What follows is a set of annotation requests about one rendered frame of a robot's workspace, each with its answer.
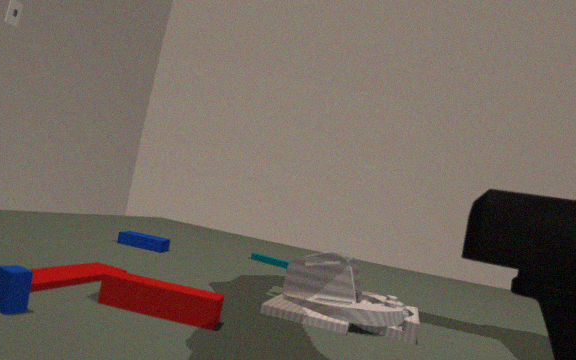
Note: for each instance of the red rectangular block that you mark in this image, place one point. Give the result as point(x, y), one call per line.
point(174, 302)

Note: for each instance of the red flat bar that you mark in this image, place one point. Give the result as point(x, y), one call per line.
point(60, 276)

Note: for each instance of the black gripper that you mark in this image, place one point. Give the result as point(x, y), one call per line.
point(537, 235)

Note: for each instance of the teal flat bar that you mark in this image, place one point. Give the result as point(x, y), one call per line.
point(270, 260)

